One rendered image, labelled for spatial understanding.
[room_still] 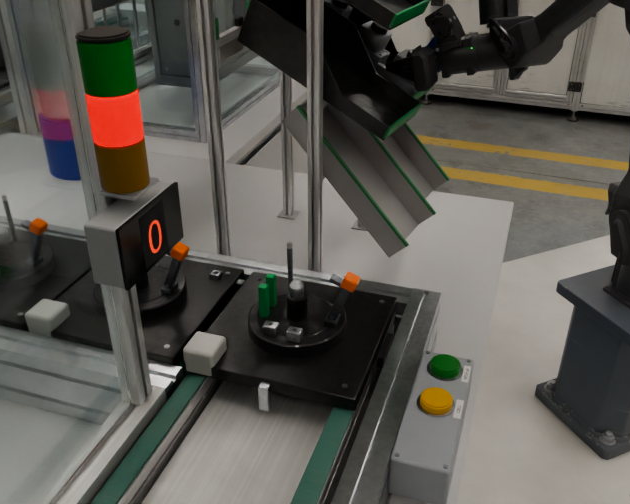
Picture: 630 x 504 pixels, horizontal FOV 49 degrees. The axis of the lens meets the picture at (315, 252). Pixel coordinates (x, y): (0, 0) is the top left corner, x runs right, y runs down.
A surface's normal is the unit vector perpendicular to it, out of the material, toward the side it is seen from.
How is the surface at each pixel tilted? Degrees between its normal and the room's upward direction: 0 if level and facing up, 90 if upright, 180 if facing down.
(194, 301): 0
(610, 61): 90
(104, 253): 90
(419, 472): 90
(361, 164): 45
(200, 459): 0
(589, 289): 0
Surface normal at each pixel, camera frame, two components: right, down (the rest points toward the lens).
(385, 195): 0.62, -0.44
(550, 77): -0.36, 0.47
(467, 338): 0.00, -0.86
